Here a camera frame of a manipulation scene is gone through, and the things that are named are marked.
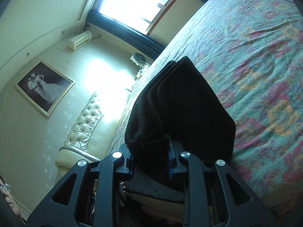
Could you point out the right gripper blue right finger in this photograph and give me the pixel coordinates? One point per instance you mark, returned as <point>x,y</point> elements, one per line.
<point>173,154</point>

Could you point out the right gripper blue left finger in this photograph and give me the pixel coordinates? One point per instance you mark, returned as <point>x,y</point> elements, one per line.
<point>129,167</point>

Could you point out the black pants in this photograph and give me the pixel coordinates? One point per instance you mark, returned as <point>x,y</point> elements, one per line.
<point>176,105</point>

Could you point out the cream tufted headboard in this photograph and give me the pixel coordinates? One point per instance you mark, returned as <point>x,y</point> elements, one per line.
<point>90,137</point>

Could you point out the white fan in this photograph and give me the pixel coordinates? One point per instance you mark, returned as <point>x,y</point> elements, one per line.
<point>140,60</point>

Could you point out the framed wedding photo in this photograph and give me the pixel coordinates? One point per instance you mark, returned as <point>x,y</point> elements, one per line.
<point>44,87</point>

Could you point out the dark blue curtain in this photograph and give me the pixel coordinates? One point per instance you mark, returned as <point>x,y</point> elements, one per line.
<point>138,40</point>

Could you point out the white air conditioner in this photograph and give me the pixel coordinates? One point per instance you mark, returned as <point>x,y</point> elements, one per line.
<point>79,40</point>

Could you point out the floral bedspread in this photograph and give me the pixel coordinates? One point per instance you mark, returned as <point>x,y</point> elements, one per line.
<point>250,53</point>

